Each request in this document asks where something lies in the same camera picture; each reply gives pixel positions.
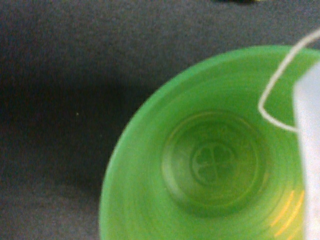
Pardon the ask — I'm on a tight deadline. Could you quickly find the white tea bag front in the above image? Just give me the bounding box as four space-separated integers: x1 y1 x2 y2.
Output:
257 28 320 240

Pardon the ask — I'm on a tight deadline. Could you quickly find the green plastic cup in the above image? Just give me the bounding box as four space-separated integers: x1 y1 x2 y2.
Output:
99 45 305 240

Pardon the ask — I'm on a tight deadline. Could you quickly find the black tablecloth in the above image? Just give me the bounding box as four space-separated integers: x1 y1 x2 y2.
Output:
0 0 320 240

